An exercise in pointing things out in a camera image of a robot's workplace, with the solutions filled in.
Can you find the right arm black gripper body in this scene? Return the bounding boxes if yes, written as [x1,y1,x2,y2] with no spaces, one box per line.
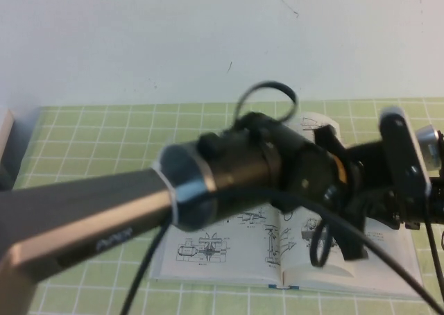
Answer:
[391,189,444,230]

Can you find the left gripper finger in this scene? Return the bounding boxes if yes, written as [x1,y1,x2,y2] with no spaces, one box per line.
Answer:
[336,221,369,262]

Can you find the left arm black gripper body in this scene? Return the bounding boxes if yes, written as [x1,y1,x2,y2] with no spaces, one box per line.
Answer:
[277,137,370,235]

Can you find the technical book with diagrams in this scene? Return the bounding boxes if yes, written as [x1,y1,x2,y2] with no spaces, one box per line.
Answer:
[148,112,426,300]

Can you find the green white checked tablecloth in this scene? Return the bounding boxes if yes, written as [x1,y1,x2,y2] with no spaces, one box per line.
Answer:
[0,98,444,315]

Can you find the beige board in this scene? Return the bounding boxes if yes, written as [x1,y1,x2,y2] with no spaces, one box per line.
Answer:
[0,108,17,191]

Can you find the thin black cable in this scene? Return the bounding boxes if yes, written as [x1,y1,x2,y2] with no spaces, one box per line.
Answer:
[425,221,444,297]

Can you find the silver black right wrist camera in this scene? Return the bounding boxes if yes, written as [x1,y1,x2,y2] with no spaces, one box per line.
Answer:
[415,126,444,172]

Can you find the short black looped cable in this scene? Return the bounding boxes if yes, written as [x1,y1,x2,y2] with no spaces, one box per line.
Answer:
[234,80,300,122]

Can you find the white cable tie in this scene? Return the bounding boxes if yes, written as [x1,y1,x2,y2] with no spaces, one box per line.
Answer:
[151,161,182,226]

